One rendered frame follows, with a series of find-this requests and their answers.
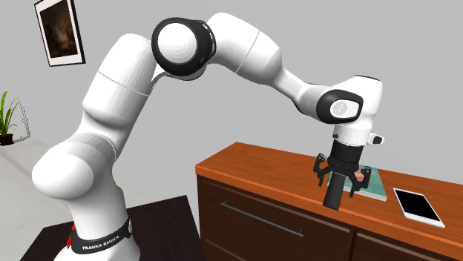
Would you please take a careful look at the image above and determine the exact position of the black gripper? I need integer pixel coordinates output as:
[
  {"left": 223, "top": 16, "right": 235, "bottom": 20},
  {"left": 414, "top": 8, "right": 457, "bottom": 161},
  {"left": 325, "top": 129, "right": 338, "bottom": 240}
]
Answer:
[{"left": 312, "top": 139, "right": 372, "bottom": 199}]

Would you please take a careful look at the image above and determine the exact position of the teal book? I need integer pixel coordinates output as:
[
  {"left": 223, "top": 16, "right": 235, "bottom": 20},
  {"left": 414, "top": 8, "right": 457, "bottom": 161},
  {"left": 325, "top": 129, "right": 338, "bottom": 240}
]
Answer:
[{"left": 326, "top": 165, "right": 388, "bottom": 202}]

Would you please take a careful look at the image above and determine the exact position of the brown wooden chest of drawers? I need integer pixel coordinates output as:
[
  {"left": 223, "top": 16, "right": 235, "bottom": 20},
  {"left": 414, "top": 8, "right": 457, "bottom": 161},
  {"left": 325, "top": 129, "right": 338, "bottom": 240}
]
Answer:
[{"left": 195, "top": 141, "right": 463, "bottom": 261}]

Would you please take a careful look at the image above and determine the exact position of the white tablet with black screen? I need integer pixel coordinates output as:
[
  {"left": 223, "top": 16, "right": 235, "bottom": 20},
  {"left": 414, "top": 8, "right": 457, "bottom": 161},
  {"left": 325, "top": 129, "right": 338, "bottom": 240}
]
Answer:
[{"left": 393, "top": 187, "right": 446, "bottom": 229}]

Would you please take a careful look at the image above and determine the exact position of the dark robot stand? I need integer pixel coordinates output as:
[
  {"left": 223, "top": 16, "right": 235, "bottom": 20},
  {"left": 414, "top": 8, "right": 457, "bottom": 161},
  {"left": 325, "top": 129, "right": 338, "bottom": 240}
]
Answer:
[{"left": 19, "top": 195, "right": 208, "bottom": 261}]

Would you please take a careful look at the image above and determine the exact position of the green potted plant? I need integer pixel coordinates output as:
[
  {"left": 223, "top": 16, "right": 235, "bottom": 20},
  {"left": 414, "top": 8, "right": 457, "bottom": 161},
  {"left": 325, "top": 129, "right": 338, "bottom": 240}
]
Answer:
[{"left": 0, "top": 90, "right": 21, "bottom": 147}]

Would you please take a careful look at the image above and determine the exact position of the framed dark wall picture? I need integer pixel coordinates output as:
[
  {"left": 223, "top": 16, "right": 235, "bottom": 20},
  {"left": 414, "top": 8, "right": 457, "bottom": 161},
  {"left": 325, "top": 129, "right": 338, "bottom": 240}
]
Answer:
[{"left": 33, "top": 0, "right": 87, "bottom": 67}]

